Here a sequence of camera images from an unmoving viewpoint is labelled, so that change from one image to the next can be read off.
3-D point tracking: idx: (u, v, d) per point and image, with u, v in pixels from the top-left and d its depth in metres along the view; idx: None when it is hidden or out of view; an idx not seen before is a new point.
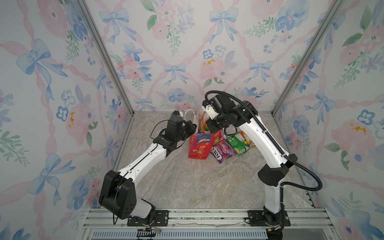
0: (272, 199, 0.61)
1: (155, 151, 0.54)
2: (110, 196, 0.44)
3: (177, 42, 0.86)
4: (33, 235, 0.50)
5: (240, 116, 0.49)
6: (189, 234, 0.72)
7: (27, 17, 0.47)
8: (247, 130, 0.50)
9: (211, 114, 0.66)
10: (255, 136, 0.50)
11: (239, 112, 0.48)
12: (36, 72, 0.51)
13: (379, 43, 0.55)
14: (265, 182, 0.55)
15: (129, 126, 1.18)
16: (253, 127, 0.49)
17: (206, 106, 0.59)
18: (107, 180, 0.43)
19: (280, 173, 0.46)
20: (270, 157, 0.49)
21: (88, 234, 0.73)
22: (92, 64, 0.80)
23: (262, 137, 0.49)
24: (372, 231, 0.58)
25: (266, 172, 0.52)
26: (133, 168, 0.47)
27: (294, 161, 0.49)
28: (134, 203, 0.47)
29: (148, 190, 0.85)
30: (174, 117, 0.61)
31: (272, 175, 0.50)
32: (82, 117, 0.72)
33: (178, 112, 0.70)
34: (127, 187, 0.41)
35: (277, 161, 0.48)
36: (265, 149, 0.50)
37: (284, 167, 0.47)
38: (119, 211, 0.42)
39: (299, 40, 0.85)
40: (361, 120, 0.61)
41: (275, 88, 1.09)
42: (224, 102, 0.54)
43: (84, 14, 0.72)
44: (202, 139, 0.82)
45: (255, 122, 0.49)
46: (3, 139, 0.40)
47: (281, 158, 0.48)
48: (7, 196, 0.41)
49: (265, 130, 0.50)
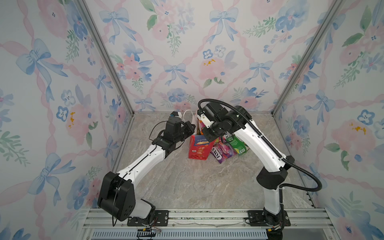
0: (272, 200, 0.60)
1: (153, 153, 0.54)
2: (109, 198, 0.44)
3: (177, 42, 0.86)
4: (33, 235, 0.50)
5: (234, 122, 0.47)
6: (189, 234, 0.72)
7: (27, 17, 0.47)
8: (243, 136, 0.49)
9: (206, 122, 0.65)
10: (251, 141, 0.49)
11: (233, 118, 0.47)
12: (36, 72, 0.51)
13: (379, 43, 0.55)
14: (264, 186, 0.54)
15: (129, 126, 1.18)
16: (249, 132, 0.47)
17: (201, 115, 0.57)
18: (106, 182, 0.43)
19: (279, 176, 0.46)
20: (268, 161, 0.48)
21: (88, 234, 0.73)
22: (92, 64, 0.80)
23: (257, 141, 0.47)
24: (372, 232, 0.58)
25: (264, 175, 0.51)
26: (132, 170, 0.46)
27: (292, 163, 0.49)
28: (133, 204, 0.47)
29: (148, 190, 0.85)
30: (173, 118, 0.61)
31: (272, 179, 0.49)
32: (82, 117, 0.72)
33: (177, 113, 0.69)
34: (126, 189, 0.41)
35: (275, 165, 0.47)
36: (262, 154, 0.48)
37: (282, 170, 0.46)
38: (118, 212, 0.42)
39: (299, 40, 0.85)
40: (362, 120, 0.61)
41: (275, 88, 1.09)
42: (216, 110, 0.52)
43: (84, 14, 0.72)
44: (201, 141, 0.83)
45: (250, 127, 0.48)
46: (3, 139, 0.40)
47: (279, 161, 0.47)
48: (8, 196, 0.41)
49: (261, 134, 0.49)
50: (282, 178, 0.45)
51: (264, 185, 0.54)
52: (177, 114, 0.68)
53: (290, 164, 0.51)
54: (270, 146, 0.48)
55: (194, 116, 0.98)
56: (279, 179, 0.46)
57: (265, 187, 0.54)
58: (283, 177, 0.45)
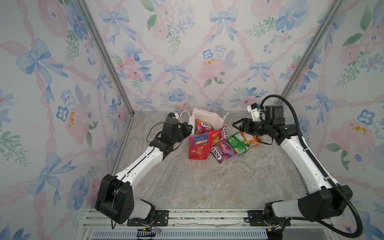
0: (285, 207, 0.58)
1: (151, 154, 0.54)
2: (108, 201, 0.44)
3: (177, 42, 0.86)
4: (33, 235, 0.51)
5: (281, 134, 0.53)
6: (189, 234, 0.72)
7: (27, 17, 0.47)
8: (285, 148, 0.53)
9: (254, 116, 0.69)
10: (294, 154, 0.50)
11: (282, 129, 0.54)
12: (36, 72, 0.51)
13: (379, 43, 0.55)
14: (305, 214, 0.46)
15: (129, 126, 1.18)
16: (293, 143, 0.50)
17: (253, 109, 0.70)
18: (104, 185, 0.42)
19: (316, 194, 0.41)
20: (309, 178, 0.45)
21: (88, 234, 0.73)
22: (92, 64, 0.80)
23: (301, 155, 0.48)
24: (372, 231, 0.58)
25: (305, 197, 0.45)
26: (130, 172, 0.46)
27: (348, 199, 0.41)
28: (132, 206, 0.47)
29: (148, 190, 0.85)
30: (170, 120, 0.61)
31: (310, 201, 0.43)
32: (82, 117, 0.72)
33: (174, 114, 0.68)
34: (124, 191, 0.41)
35: (316, 182, 0.43)
36: (305, 169, 0.46)
37: (324, 189, 0.41)
38: (117, 216, 0.41)
39: (299, 40, 0.85)
40: (362, 120, 0.61)
41: (275, 88, 1.09)
42: (274, 116, 0.58)
43: (84, 14, 0.72)
44: (199, 141, 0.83)
45: (298, 140, 0.51)
46: (3, 139, 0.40)
47: (323, 181, 0.42)
48: (8, 196, 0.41)
49: (306, 148, 0.49)
50: (320, 199, 0.40)
51: (304, 212, 0.46)
52: (173, 115, 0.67)
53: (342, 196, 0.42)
54: (315, 162, 0.46)
55: (192, 117, 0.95)
56: (318, 202, 0.40)
57: (307, 219, 0.45)
58: (321, 196, 0.40)
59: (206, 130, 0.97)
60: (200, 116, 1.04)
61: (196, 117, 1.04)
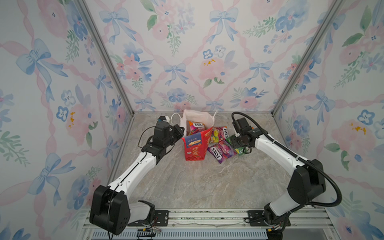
0: (282, 201, 0.58)
1: (144, 161, 0.53)
2: (102, 213, 0.42)
3: (177, 42, 0.86)
4: (33, 235, 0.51)
5: (252, 137, 0.62)
6: (189, 234, 0.72)
7: (27, 17, 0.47)
8: (259, 146, 0.60)
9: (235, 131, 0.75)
10: (266, 148, 0.57)
11: (252, 134, 0.61)
12: (36, 72, 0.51)
13: (379, 43, 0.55)
14: (297, 200, 0.48)
15: (129, 126, 1.18)
16: (262, 140, 0.58)
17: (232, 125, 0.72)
18: (97, 196, 0.41)
19: (295, 173, 0.45)
20: (285, 163, 0.51)
21: (88, 234, 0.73)
22: (92, 64, 0.80)
23: (272, 147, 0.55)
24: (372, 231, 0.58)
25: (291, 183, 0.48)
26: (124, 180, 0.45)
27: (321, 170, 0.46)
28: (128, 215, 0.46)
29: (148, 190, 0.85)
30: (160, 123, 0.61)
31: (297, 185, 0.46)
32: (82, 117, 0.72)
33: (165, 118, 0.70)
34: (119, 201, 0.40)
35: (291, 164, 0.48)
36: (280, 157, 0.52)
37: (300, 168, 0.46)
38: (113, 226, 0.40)
39: (299, 40, 0.85)
40: (361, 120, 0.61)
41: (275, 88, 1.09)
42: (243, 125, 0.68)
43: (84, 14, 0.72)
44: (193, 142, 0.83)
45: (265, 137, 0.59)
46: (3, 139, 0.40)
47: (296, 161, 0.48)
48: (8, 196, 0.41)
49: (274, 140, 0.57)
50: (299, 177, 0.44)
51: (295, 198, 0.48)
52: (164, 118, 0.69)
53: (316, 169, 0.47)
54: (285, 150, 0.52)
55: (183, 119, 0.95)
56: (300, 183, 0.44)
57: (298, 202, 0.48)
58: (300, 174, 0.44)
59: (199, 130, 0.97)
60: (192, 118, 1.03)
61: (187, 118, 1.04)
